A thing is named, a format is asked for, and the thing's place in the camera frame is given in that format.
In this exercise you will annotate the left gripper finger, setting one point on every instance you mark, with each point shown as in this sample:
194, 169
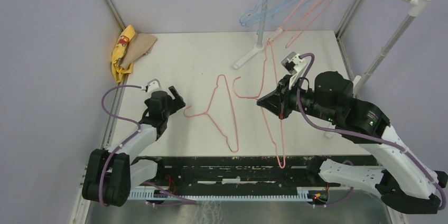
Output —
178, 103
174, 93

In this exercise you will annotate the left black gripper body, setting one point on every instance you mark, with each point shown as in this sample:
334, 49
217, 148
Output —
170, 110

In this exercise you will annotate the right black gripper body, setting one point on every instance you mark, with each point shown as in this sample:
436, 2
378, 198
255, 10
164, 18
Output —
290, 95

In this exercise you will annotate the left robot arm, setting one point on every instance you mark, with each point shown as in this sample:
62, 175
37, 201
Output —
111, 172

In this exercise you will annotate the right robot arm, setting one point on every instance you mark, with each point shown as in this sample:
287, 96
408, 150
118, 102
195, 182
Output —
404, 183

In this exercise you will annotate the beige cloth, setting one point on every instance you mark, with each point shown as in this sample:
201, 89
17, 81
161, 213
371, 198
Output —
140, 45

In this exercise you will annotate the yellow patterned cloth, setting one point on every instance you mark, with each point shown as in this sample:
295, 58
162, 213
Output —
119, 53

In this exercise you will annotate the white clothes rack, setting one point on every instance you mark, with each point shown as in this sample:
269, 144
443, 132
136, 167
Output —
259, 12

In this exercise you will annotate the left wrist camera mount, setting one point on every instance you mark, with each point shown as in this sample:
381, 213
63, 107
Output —
152, 86

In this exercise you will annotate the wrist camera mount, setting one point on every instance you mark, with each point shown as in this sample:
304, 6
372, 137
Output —
297, 65
152, 86

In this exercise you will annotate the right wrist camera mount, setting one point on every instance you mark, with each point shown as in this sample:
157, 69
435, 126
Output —
297, 65

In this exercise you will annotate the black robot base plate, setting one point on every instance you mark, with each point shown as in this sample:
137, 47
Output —
234, 176

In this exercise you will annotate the white slotted cable duct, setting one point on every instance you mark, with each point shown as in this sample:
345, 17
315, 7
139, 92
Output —
148, 193

